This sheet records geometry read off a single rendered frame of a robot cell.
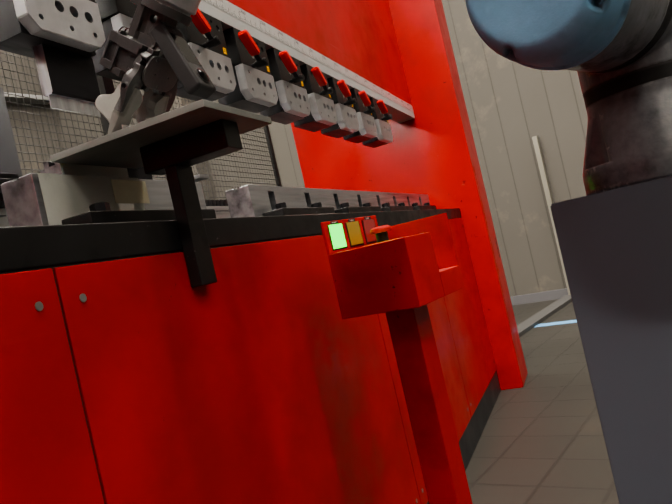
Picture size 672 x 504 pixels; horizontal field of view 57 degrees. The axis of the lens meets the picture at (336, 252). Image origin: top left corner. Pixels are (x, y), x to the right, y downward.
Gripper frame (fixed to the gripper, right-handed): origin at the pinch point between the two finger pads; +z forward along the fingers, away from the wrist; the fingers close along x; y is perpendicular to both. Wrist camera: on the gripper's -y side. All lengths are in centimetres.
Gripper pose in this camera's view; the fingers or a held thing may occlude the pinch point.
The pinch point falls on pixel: (131, 141)
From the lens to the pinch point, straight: 97.9
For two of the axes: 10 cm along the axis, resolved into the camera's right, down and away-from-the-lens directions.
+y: -8.3, -4.8, 2.9
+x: -3.7, 0.8, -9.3
